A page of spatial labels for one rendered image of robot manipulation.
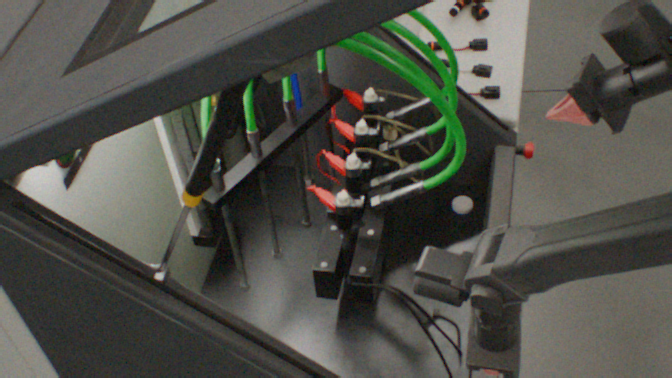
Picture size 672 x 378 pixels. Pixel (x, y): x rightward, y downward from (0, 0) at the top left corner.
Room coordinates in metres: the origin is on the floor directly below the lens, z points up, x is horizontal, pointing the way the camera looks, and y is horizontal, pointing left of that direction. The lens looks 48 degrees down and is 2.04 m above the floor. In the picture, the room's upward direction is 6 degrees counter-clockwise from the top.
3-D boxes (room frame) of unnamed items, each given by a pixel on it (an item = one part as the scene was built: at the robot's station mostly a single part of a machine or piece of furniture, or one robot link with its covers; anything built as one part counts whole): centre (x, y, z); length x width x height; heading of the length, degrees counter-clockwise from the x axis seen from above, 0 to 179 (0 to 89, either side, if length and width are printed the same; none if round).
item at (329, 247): (0.94, -0.04, 0.91); 0.34 x 0.10 x 0.15; 165
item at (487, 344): (0.55, -0.18, 1.15); 0.10 x 0.07 x 0.07; 164
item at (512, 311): (0.55, -0.17, 1.21); 0.07 x 0.06 x 0.07; 61
